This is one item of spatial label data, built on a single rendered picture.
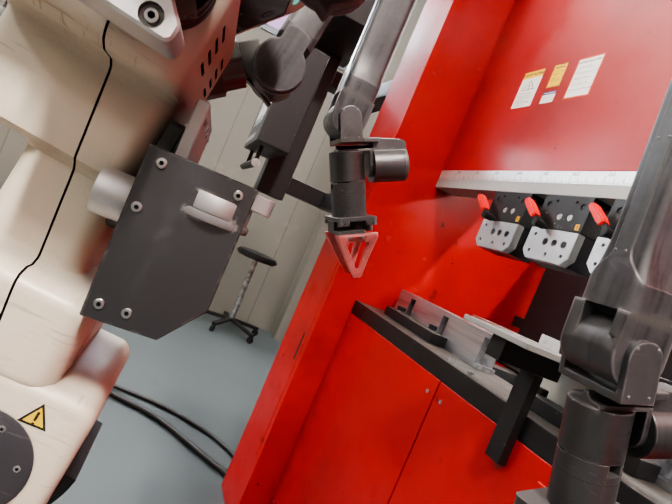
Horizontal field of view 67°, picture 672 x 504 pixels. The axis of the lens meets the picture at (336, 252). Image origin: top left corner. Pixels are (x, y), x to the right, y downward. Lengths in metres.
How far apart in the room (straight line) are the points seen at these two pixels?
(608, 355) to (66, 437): 0.49
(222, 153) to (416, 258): 3.16
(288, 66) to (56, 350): 0.49
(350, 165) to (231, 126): 3.95
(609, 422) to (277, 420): 1.40
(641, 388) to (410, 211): 1.33
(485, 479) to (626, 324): 0.63
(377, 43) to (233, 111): 3.94
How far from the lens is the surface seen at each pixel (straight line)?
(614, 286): 0.51
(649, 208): 0.52
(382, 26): 0.87
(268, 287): 4.81
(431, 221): 1.81
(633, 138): 1.27
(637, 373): 0.51
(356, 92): 0.82
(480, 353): 1.34
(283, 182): 2.16
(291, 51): 0.79
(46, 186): 0.55
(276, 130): 1.75
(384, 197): 1.72
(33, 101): 0.54
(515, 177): 1.47
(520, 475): 1.01
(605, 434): 0.53
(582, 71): 1.51
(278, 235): 4.75
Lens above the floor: 1.03
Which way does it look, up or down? 1 degrees down
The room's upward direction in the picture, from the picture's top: 23 degrees clockwise
